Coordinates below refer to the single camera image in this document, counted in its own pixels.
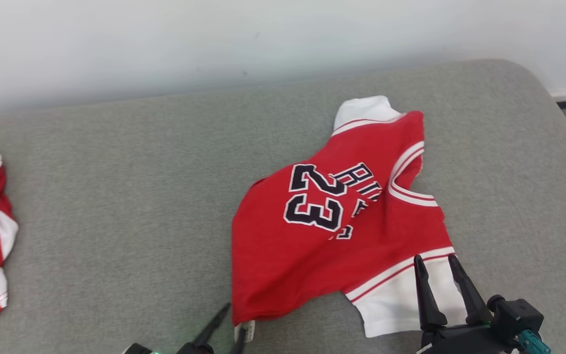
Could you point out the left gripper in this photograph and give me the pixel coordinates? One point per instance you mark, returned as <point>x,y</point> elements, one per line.
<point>194,349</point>

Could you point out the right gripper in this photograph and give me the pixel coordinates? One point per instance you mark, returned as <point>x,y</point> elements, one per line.
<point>460,339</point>

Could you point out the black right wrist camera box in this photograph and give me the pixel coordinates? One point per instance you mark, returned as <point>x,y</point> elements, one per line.
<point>516,314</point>

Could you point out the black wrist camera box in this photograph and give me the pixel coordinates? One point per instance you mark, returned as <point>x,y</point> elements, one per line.
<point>516,314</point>
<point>138,349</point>

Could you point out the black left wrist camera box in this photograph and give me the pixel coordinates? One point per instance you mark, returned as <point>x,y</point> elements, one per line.
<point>138,349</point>

